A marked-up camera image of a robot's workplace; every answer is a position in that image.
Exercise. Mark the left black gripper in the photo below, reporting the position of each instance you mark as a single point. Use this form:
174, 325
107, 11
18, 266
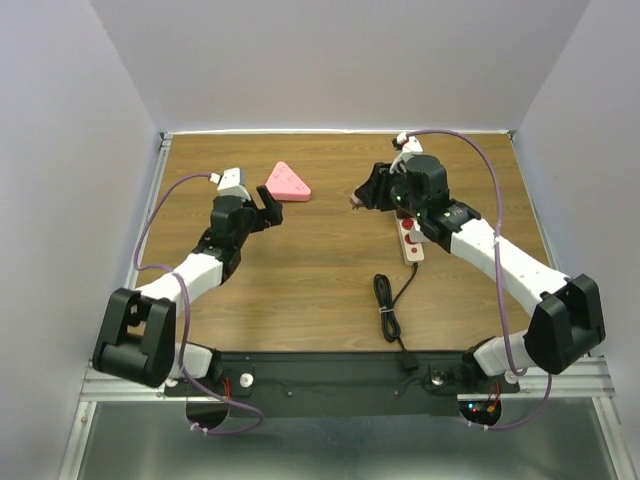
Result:
268, 216

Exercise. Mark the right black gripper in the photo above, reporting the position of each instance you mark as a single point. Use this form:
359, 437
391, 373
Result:
376, 186

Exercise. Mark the small pink charger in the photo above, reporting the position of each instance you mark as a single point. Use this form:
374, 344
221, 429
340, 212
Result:
355, 201

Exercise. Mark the pink triangular power socket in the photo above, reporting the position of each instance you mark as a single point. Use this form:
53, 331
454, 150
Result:
285, 185

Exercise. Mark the white red power strip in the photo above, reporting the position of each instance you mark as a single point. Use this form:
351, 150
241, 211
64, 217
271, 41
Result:
412, 251

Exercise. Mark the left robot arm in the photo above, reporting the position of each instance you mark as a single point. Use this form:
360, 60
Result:
137, 338

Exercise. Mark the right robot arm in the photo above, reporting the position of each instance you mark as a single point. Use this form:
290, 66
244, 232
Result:
566, 312

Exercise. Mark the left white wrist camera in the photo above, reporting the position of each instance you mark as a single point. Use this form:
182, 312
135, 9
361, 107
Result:
231, 182

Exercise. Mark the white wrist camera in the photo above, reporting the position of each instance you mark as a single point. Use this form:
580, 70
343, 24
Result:
405, 145
231, 182

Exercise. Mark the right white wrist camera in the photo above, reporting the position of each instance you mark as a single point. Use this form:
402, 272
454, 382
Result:
405, 145

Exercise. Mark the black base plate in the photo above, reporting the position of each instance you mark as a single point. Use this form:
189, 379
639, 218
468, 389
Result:
345, 384

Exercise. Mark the aluminium frame rail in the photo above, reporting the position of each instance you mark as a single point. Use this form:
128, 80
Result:
150, 203

